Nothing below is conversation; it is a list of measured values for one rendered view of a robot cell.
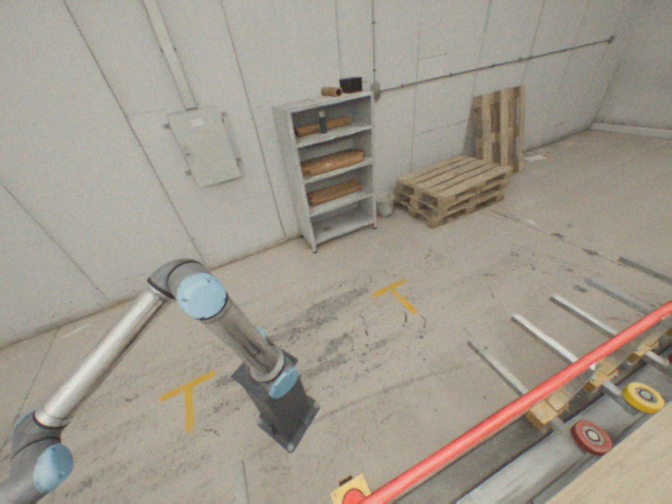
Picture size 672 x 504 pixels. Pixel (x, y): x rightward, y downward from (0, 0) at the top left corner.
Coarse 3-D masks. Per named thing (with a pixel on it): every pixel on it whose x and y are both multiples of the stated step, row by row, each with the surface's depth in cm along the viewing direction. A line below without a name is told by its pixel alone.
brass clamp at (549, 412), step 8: (544, 400) 89; (536, 408) 88; (544, 408) 88; (552, 408) 87; (568, 408) 89; (528, 416) 89; (536, 416) 86; (544, 416) 86; (552, 416) 86; (536, 424) 87; (544, 424) 84
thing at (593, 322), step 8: (552, 296) 123; (560, 304) 120; (568, 304) 118; (568, 312) 118; (576, 312) 115; (584, 312) 114; (584, 320) 113; (592, 320) 111; (600, 328) 108; (608, 328) 107; (608, 336) 107; (648, 352) 98; (648, 360) 97; (656, 360) 95; (664, 360) 95; (656, 368) 96; (664, 368) 93
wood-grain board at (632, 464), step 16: (656, 416) 77; (640, 432) 75; (656, 432) 74; (624, 448) 73; (640, 448) 72; (656, 448) 72; (592, 464) 72; (608, 464) 70; (624, 464) 70; (640, 464) 70; (656, 464) 69; (576, 480) 69; (592, 480) 68; (608, 480) 68; (624, 480) 68; (640, 480) 67; (656, 480) 67; (560, 496) 67; (576, 496) 67; (592, 496) 66; (608, 496) 66; (624, 496) 65; (640, 496) 65; (656, 496) 65
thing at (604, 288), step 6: (588, 276) 130; (588, 282) 129; (594, 282) 127; (600, 282) 126; (600, 288) 125; (606, 288) 123; (612, 288) 123; (606, 294) 124; (612, 294) 122; (618, 294) 120; (624, 294) 119; (618, 300) 120; (624, 300) 118; (630, 300) 116; (636, 300) 116; (630, 306) 117; (636, 306) 115; (642, 306) 113; (648, 306) 113; (642, 312) 114
